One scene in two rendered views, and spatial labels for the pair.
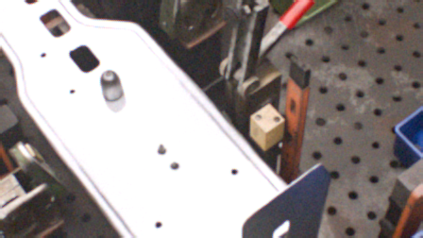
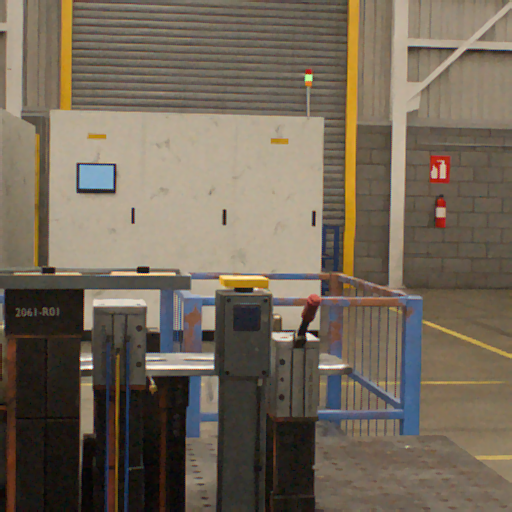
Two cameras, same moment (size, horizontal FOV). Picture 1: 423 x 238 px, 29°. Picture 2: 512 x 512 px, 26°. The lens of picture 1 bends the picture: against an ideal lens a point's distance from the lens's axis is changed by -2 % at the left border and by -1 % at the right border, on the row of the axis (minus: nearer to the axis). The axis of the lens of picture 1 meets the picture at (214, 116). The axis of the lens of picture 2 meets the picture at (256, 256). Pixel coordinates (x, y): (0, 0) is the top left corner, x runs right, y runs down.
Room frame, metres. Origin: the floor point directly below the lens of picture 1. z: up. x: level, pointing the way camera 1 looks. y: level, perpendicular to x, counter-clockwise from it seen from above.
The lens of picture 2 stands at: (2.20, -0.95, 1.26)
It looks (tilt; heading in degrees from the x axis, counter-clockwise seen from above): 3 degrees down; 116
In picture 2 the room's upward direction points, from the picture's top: 1 degrees clockwise
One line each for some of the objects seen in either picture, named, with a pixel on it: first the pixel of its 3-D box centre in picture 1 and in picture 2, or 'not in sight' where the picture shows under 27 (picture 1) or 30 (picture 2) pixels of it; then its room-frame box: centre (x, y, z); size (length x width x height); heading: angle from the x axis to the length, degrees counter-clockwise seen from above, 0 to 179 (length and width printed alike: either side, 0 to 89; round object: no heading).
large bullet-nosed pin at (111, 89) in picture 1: (110, 85); not in sight; (0.66, 0.15, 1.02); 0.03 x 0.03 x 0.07
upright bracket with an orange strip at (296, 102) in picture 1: (290, 157); not in sight; (0.56, -0.11, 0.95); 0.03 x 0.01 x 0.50; 35
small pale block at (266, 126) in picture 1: (263, 178); not in sight; (0.56, -0.07, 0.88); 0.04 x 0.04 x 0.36; 35
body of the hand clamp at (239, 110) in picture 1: (251, 130); not in sight; (0.65, -0.06, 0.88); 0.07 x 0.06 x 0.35; 125
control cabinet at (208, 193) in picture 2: not in sight; (186, 202); (-2.76, 7.59, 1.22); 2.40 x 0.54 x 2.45; 35
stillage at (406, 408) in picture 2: not in sight; (272, 405); (0.40, 2.82, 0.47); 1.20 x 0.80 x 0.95; 125
